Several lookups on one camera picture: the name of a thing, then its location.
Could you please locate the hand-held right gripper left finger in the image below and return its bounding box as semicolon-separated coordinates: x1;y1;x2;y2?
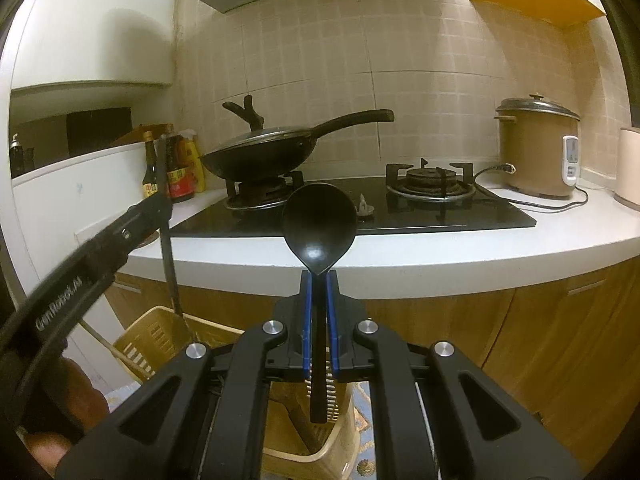
55;269;314;480

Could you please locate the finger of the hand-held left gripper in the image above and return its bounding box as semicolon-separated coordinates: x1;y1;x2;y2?
94;191;174;275

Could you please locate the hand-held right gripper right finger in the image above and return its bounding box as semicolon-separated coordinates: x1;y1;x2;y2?
325;270;583;480

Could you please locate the black long-handled utensil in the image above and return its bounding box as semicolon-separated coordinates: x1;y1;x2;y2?
157;134;197;346

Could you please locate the yellow plastic utensil basket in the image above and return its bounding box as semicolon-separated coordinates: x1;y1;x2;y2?
112;305;362;479

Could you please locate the black spoon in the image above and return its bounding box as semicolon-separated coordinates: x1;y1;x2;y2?
281;183;358;425

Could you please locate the person's left hand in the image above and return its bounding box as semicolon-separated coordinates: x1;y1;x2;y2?
24;360;110;477

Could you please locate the slim dark soy sauce bottle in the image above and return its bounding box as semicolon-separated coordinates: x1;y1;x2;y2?
141;131;161;201

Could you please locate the large red-label sauce bottle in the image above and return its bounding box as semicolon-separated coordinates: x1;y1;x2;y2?
164;132;197;205

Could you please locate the yellow bottle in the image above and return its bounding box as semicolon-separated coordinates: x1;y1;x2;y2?
181;129;207;194

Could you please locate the cardboard box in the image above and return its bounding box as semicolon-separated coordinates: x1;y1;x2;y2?
110;123;175;149

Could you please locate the black burner grate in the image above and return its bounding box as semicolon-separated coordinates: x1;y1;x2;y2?
224;170;306;211
384;157;477;206

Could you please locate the black glass gas stove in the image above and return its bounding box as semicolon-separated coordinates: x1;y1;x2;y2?
167;174;538;237

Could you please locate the black wok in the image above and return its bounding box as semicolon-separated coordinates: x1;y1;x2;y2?
199;108;396;182

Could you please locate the small dark bottle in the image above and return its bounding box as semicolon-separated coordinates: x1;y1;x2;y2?
8;133;26;177

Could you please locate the glass wok lid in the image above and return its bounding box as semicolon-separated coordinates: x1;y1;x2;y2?
222;95;315;145

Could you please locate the wooden base cabinet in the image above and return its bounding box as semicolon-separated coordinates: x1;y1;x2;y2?
102;257;640;443

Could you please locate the beige rice cooker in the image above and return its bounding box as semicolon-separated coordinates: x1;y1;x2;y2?
494;92;582;199

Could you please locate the white electric kettle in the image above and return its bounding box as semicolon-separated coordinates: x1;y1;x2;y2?
613;126;640;209

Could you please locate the white wall cabinet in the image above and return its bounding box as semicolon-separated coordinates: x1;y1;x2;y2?
9;0;177;95

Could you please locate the black power cord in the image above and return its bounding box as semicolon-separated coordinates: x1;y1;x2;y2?
472;162;591;211

